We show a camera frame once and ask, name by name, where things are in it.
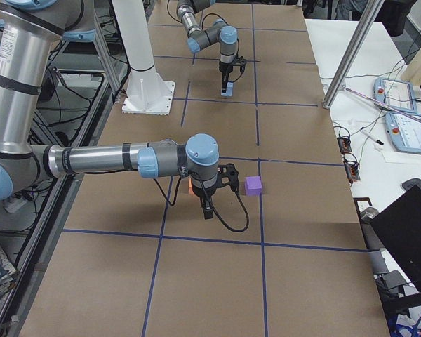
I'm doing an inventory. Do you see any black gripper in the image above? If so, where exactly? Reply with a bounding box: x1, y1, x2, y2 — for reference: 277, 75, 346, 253
191, 163, 239, 220
219, 55, 246, 94

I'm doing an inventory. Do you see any light blue foam block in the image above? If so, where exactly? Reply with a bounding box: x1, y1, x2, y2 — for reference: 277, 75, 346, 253
220, 81, 234, 98

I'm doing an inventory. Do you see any orange foam block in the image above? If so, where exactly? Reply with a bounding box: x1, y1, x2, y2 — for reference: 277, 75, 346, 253
188, 178, 194, 195

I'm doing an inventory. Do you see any purple foam block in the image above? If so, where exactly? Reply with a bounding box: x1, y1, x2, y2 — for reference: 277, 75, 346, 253
245, 176, 262, 196

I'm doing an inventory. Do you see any long metal rod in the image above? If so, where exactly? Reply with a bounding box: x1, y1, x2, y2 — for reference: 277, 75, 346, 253
341, 85, 421, 124

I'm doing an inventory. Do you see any orange connector box upper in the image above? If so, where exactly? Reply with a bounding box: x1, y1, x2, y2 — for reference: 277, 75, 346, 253
337, 136, 352, 154

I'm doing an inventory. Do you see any orange connector box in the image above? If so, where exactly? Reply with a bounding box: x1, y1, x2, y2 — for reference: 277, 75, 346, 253
337, 136, 352, 154
343, 160, 361, 183

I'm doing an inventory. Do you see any orange connector box lower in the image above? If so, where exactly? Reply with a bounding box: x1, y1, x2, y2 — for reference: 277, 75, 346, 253
343, 160, 361, 183

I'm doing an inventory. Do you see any black marker pen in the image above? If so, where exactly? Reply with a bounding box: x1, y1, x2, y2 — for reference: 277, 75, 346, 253
361, 129, 384, 145

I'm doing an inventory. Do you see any upper teach pendant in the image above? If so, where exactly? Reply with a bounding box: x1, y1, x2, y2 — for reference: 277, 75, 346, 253
374, 77, 418, 113

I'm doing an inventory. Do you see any teach pendant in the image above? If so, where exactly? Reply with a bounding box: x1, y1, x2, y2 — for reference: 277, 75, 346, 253
385, 112, 421, 154
374, 77, 418, 113

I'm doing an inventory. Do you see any lower teach pendant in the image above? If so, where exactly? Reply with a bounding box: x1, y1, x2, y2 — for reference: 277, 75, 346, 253
385, 112, 421, 154

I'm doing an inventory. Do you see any black monitor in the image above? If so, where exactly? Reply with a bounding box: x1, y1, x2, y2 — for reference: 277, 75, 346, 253
371, 185, 421, 291

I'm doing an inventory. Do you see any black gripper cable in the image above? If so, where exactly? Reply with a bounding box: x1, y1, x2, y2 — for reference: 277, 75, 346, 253
199, 13, 247, 85
152, 175, 250, 233

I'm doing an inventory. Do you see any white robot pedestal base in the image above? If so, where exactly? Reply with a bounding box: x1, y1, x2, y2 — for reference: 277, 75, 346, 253
112, 0, 175, 115

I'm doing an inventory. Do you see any aluminium frame post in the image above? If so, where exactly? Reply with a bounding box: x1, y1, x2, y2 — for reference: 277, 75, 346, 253
323, 0, 385, 109

